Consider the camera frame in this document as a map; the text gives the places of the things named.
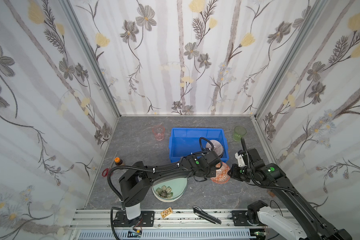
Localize white perforated cable tray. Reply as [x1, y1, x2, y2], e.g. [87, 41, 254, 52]
[77, 229, 259, 240]

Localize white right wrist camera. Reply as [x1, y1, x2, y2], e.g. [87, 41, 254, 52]
[235, 151, 248, 168]

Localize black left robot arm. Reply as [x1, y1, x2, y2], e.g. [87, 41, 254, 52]
[107, 146, 223, 222]

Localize pink transparent cup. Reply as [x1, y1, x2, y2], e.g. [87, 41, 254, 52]
[152, 125, 165, 141]

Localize red pink glass bowl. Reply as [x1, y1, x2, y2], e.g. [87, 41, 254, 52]
[205, 140, 225, 158]

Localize green floral plate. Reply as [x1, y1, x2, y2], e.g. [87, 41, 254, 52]
[152, 178, 188, 192]

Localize blue plastic bin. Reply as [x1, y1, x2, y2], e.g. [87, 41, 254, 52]
[169, 128, 229, 163]

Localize red scissors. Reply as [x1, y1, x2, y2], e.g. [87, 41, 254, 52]
[102, 168, 109, 178]

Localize small wooden block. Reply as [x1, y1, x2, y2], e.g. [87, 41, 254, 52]
[161, 207, 173, 219]

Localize green transparent cup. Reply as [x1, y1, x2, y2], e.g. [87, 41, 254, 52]
[233, 126, 247, 142]

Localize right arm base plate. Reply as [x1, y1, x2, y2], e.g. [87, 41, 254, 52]
[231, 211, 259, 227]

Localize black folding tool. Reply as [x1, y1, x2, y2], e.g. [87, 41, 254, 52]
[193, 206, 222, 225]

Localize orange blue patterned bowl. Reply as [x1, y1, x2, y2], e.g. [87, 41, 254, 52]
[211, 163, 231, 184]

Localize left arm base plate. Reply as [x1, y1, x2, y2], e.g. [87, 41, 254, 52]
[112, 211, 155, 228]

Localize aluminium rail frame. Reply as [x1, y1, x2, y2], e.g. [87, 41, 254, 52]
[66, 210, 283, 240]

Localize cream plate underneath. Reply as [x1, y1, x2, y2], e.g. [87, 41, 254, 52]
[153, 188, 185, 203]

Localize brown bottle orange cap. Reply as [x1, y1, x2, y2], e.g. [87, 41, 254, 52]
[114, 157, 124, 167]

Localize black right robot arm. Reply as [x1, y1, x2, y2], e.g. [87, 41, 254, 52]
[228, 139, 352, 240]

